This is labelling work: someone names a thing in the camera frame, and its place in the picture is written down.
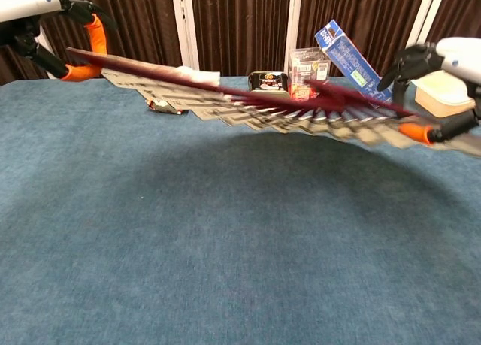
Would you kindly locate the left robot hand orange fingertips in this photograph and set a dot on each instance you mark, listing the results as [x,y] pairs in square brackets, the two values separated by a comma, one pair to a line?
[26,3]

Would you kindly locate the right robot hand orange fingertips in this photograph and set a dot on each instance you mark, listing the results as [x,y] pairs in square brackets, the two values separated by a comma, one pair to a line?
[462,59]

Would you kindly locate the red ribbed paper folding fan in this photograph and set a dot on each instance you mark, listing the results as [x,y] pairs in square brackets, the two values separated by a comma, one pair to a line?
[240,93]

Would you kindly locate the cream plastic food container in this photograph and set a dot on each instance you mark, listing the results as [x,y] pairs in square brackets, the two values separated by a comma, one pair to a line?
[439,97]

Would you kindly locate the blue cardboard box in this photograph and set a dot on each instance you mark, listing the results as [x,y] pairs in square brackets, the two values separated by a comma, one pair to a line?
[349,59]

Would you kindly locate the clear plastic box red contents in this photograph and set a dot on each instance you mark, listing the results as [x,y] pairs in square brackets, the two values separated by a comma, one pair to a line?
[308,67]

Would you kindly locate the gold red snack package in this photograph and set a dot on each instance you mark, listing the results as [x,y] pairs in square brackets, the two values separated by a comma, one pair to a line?
[165,106]

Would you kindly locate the gold black meat tin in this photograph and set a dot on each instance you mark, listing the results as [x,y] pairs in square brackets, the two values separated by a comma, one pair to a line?
[268,82]

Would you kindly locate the dark brown curtain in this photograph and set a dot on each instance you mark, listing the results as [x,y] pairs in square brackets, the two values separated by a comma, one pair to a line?
[244,22]

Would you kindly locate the blue velvet table cloth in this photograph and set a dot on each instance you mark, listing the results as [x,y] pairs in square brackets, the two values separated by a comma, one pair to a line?
[150,247]

